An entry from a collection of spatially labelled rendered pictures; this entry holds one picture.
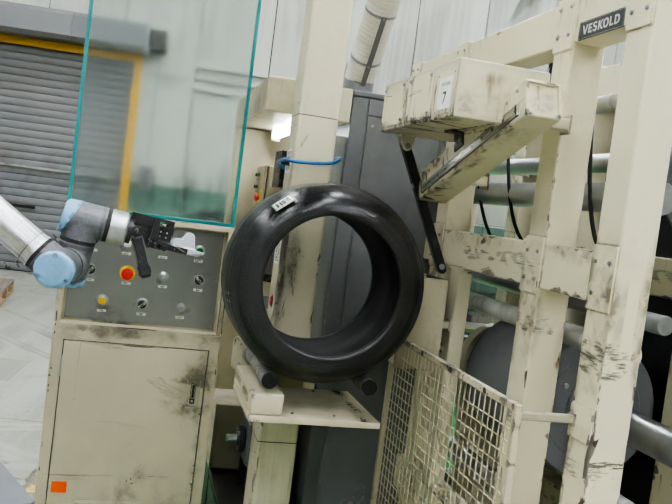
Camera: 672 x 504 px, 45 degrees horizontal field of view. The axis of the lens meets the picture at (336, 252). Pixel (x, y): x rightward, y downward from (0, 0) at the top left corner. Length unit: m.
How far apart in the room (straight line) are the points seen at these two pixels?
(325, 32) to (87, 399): 1.42
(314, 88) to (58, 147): 9.23
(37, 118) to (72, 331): 9.02
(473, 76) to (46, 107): 9.96
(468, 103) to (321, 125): 0.66
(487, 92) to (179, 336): 1.36
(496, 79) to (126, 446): 1.71
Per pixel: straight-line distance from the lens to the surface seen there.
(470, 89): 2.03
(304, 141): 2.53
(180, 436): 2.88
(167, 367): 2.82
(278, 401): 2.21
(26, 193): 11.70
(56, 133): 11.68
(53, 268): 2.04
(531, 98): 1.99
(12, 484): 2.23
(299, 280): 2.54
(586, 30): 2.16
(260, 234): 2.14
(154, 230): 2.18
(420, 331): 2.60
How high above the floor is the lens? 1.38
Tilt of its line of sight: 3 degrees down
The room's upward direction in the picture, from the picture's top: 7 degrees clockwise
